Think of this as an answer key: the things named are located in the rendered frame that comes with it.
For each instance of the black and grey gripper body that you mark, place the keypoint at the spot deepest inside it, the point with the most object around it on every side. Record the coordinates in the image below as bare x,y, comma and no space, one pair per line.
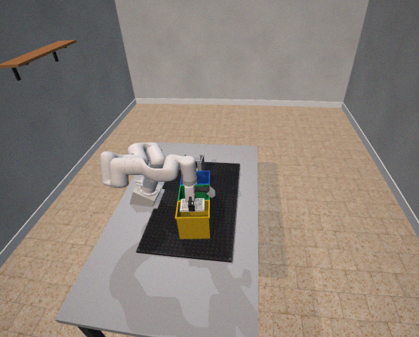
190,192

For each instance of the blue bin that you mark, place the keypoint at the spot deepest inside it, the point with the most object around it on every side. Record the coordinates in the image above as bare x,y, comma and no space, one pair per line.
203,178

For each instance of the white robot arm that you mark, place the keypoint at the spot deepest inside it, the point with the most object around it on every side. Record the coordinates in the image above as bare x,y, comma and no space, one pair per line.
115,171

